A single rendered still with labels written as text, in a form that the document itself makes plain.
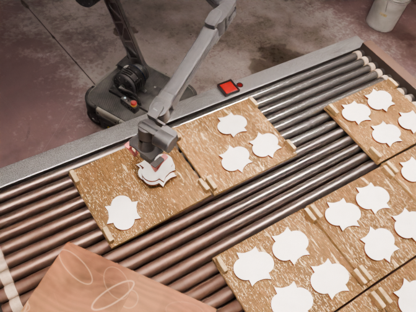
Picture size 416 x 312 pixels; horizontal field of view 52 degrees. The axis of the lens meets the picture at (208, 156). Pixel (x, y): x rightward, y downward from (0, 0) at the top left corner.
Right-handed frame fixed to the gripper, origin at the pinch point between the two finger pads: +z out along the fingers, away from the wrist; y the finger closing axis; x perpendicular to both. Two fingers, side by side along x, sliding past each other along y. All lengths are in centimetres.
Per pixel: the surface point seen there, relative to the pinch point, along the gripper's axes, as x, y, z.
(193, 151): -23.0, -4.4, 12.4
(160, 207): 4.4, -11.4, 13.0
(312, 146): -61, -39, 13
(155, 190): 0.4, -5.4, 12.9
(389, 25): -306, -11, 92
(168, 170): -7.3, -4.4, 8.8
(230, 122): -44.8, -6.7, 11.0
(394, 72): -128, -47, 9
